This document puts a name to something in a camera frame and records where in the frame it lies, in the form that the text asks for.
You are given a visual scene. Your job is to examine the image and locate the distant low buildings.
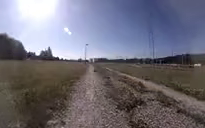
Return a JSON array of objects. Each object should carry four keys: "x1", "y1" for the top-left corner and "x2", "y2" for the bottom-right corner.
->
[{"x1": 88, "y1": 57, "x2": 148, "y2": 65}]

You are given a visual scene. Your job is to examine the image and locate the grey gravel track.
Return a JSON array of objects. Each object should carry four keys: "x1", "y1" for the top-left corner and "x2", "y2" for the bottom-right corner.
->
[{"x1": 44, "y1": 63, "x2": 205, "y2": 128}]

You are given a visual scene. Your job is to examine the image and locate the street lamp pole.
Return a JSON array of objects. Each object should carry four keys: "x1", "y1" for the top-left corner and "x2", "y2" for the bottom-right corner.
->
[{"x1": 84, "y1": 43, "x2": 90, "y2": 65}]

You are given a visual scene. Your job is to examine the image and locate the dry grass field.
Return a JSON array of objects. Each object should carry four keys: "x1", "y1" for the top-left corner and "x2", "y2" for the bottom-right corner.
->
[
  {"x1": 95, "y1": 62, "x2": 205, "y2": 104},
  {"x1": 0, "y1": 59, "x2": 88, "y2": 128}
]

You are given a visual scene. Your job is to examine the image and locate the row of dark trees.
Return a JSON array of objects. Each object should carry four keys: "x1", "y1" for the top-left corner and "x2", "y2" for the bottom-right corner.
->
[{"x1": 0, "y1": 31, "x2": 78, "y2": 62}]

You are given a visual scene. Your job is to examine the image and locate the lattice power pylon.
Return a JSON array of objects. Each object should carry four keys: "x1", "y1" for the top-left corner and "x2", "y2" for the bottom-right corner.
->
[{"x1": 147, "y1": 30, "x2": 156, "y2": 66}]

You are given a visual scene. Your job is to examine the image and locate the wooded hill ridge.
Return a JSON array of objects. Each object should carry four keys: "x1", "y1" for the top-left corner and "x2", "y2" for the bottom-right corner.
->
[{"x1": 136, "y1": 51, "x2": 205, "y2": 66}]

